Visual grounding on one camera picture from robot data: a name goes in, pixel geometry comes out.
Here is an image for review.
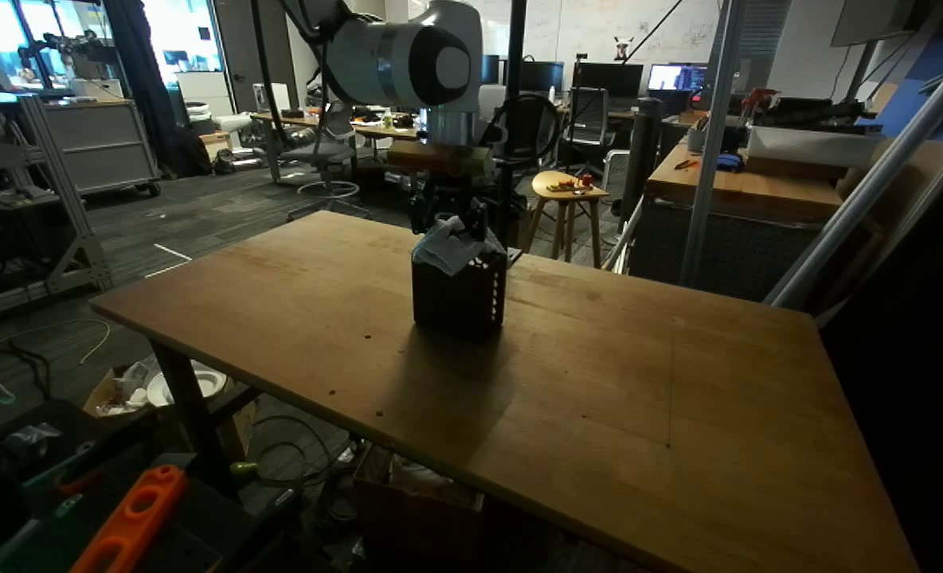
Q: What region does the silver upright metal pole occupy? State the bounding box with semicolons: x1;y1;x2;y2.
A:
680;0;743;288

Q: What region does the white terry towel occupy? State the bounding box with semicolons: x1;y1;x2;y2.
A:
410;214;488;280

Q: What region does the black office chair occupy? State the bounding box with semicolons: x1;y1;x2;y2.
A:
563;81;615;170

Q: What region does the wooden office desk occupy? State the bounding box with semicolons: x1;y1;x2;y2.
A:
347;110;432;201

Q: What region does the small open cardboard box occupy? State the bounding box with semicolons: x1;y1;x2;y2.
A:
76;358;164;424

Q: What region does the round wooden stool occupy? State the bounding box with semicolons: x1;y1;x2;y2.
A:
527;170;611;270

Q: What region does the wide dark computer monitor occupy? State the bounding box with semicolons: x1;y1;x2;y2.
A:
570;61;647;105

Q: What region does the black vertical stand pole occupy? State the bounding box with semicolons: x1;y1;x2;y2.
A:
490;0;532;270

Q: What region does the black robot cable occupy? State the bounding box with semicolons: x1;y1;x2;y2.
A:
246;0;332;197

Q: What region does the thick silver slanted pole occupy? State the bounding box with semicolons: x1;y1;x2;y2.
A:
761;28;943;311

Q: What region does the lit computer monitor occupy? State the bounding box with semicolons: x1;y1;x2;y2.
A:
642;61;715;98

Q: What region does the wooden top workbench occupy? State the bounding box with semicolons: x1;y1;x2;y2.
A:
629;133;892;304

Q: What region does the grey drawer cabinet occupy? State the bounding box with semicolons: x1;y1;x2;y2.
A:
35;95;165;201

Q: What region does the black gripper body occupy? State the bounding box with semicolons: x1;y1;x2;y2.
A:
413;171;494;226

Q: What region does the black perforated box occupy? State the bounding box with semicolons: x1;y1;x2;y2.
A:
407;240;511;346

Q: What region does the grey office chair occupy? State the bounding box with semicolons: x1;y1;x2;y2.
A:
307;101;367;208

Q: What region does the coiled floor cable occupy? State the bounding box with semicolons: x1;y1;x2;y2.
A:
238;410;338;493

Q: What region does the white bucket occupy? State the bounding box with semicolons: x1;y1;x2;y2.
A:
144;358;231;413

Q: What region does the large brown cardboard box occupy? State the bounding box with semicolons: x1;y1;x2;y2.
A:
351;454;494;573

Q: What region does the white tray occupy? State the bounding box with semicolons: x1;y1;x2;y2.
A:
743;122;887;174

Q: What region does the thin silver slanted pole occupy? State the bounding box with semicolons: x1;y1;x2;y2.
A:
809;110;943;327

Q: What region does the grey metal shelf rack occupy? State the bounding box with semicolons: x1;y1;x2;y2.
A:
0;89;114;327

